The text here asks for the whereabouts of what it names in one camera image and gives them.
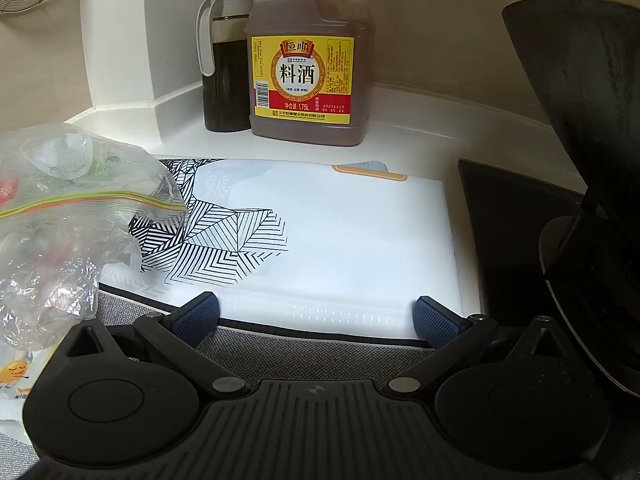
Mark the clear zip bag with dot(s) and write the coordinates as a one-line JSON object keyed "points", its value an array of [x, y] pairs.
{"points": [[75, 240]]}

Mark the dark soy sauce dispenser bottle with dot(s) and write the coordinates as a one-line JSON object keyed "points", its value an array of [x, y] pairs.
{"points": [[222, 70]]}

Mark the black wok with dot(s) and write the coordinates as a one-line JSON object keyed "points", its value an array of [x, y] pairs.
{"points": [[590, 135]]}

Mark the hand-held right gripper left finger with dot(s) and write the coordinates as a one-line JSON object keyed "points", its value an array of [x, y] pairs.
{"points": [[197, 316]]}

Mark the black stove top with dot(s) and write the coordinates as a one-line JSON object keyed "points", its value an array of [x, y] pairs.
{"points": [[505, 230]]}

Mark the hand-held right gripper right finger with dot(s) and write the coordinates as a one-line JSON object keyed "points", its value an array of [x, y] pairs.
{"points": [[434, 321]]}

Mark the yellow print drink pouch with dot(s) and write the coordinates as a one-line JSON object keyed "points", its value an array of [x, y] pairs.
{"points": [[17, 375]]}

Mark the grey fabric mat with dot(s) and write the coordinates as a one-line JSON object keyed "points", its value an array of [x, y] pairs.
{"points": [[300, 355]]}

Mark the white geometric print cutting board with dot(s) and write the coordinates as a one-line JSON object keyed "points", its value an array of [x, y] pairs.
{"points": [[350, 240]]}

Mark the clear plastic cup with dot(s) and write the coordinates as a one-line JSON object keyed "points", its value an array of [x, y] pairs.
{"points": [[60, 155]]}

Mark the cooking wine jug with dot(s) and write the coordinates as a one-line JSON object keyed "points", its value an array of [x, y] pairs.
{"points": [[305, 75]]}

